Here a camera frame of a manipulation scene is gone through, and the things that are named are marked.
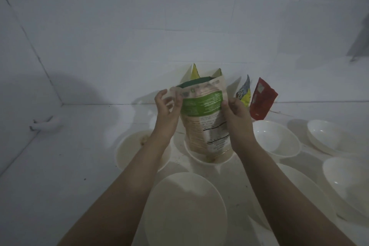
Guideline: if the red pouch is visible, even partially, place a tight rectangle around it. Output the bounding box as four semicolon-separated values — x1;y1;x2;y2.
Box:
249;77;279;120

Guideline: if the blue and yellow pouch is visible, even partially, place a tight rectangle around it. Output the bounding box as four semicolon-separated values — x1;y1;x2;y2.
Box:
235;75;251;108

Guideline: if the person's left forearm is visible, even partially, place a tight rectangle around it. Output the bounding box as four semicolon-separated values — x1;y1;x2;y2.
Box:
57;132;171;246

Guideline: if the person's right hand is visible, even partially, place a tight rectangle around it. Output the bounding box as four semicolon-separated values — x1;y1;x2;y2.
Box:
220;97;256;153

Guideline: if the yellow and green pouch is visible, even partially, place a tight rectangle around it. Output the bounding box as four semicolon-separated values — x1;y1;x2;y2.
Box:
183;63;224;82

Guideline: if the white bowl with food bits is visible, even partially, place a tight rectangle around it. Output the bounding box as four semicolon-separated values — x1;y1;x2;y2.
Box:
115;130;172;173

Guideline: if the beige and green food pouch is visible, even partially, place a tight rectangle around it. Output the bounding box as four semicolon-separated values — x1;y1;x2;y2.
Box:
170;76;233;160

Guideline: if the person's right forearm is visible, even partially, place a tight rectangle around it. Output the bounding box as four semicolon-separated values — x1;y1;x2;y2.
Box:
233;144;357;246

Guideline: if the person's left hand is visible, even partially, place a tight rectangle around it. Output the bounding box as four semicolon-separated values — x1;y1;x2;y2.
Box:
154;89;184;140

